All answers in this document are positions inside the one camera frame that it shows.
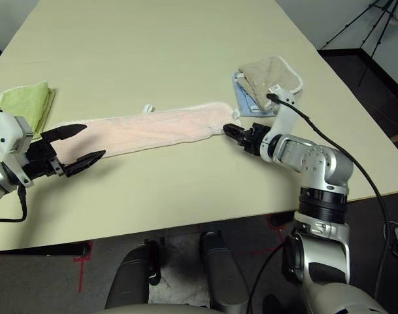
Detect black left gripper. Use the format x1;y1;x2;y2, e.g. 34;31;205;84
22;123;107;180

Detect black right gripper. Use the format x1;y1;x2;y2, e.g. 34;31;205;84
222;123;269;155

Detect pink towel with white trim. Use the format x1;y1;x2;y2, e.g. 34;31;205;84
50;101;242;164

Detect light blue folded towel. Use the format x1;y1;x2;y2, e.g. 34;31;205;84
231;72;278;118

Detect beige folded towel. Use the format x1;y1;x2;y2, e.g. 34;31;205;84
237;55;304;111

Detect green folded towel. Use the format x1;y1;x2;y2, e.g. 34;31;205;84
0;80;56;140

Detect red floor tape cross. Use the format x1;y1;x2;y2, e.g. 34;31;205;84
73;241;94;292
249;214;286;256

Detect grey right robot leg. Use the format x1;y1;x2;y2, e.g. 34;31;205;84
198;231;252;313

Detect grey robot leg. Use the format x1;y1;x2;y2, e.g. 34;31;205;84
198;231;252;313
105;243;162;310

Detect grey left robot leg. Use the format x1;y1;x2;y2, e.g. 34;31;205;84
105;243;162;310

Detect black tripod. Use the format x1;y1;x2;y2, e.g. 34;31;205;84
319;0;398;88

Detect beige robot torso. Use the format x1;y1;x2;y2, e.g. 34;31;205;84
95;302;219;314

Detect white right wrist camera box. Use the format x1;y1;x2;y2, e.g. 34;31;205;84
272;90;299;140

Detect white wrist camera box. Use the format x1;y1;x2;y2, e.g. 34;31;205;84
272;90;299;140
0;111;35;189

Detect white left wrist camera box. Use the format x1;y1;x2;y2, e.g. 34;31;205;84
0;111;35;189

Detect black table frame bar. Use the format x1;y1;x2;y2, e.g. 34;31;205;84
0;241;90;258

